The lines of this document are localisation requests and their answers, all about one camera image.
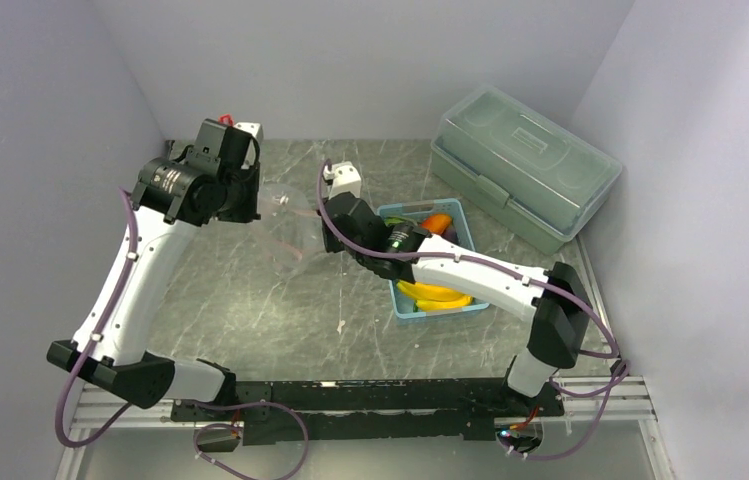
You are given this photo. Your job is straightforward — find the lower yellow banana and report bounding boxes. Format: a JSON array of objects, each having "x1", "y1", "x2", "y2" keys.
[{"x1": 415, "y1": 295, "x2": 473, "y2": 312}]

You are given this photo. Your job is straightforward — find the upper yellow banana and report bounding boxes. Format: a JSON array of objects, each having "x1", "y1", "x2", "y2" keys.
[{"x1": 396, "y1": 280, "x2": 464, "y2": 302}]

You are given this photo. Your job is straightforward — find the light blue plastic basket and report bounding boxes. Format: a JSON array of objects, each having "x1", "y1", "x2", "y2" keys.
[{"x1": 376, "y1": 198, "x2": 490, "y2": 325}]

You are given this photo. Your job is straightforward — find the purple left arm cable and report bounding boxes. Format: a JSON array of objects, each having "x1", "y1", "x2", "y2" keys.
[{"x1": 55, "y1": 187, "x2": 140, "y2": 450}]

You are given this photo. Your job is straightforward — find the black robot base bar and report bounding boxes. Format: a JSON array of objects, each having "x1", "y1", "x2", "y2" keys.
[{"x1": 171, "y1": 377, "x2": 565, "y2": 445}]

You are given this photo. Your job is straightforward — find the yellow banana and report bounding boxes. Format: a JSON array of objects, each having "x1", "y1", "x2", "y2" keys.
[
  {"x1": 396, "y1": 280, "x2": 464, "y2": 302},
  {"x1": 415, "y1": 295, "x2": 473, "y2": 312}
]

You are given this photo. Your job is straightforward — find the purple eggplant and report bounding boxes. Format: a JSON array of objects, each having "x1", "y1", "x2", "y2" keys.
[{"x1": 441, "y1": 224, "x2": 459, "y2": 245}]

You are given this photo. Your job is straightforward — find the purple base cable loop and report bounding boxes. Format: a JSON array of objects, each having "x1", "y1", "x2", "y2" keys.
[{"x1": 192, "y1": 401, "x2": 311, "y2": 480}]

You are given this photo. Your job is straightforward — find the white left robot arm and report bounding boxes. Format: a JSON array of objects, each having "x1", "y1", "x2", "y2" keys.
[{"x1": 47, "y1": 119, "x2": 263, "y2": 420}]

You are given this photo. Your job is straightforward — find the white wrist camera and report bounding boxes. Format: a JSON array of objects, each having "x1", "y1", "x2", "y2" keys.
[
  {"x1": 217, "y1": 114, "x2": 263, "y2": 153},
  {"x1": 322, "y1": 161, "x2": 362, "y2": 200}
]

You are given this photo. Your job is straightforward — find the orange mango fruit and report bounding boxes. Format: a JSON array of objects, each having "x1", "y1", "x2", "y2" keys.
[{"x1": 420, "y1": 213, "x2": 453, "y2": 235}]

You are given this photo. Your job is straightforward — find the clear zip top bag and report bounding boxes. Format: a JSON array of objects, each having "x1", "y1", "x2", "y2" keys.
[{"x1": 251, "y1": 183, "x2": 327, "y2": 278}]

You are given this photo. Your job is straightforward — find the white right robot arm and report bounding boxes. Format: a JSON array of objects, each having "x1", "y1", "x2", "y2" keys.
[{"x1": 318, "y1": 193, "x2": 597, "y2": 415}]

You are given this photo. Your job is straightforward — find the green storage box, clear lid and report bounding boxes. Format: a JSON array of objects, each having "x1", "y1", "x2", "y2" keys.
[{"x1": 431, "y1": 87, "x2": 623, "y2": 255}]

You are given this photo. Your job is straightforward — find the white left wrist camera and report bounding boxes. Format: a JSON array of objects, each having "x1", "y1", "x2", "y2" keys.
[{"x1": 217, "y1": 114, "x2": 263, "y2": 153}]

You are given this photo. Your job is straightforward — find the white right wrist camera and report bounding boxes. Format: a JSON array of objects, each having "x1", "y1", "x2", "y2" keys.
[{"x1": 322, "y1": 161, "x2": 362, "y2": 200}]

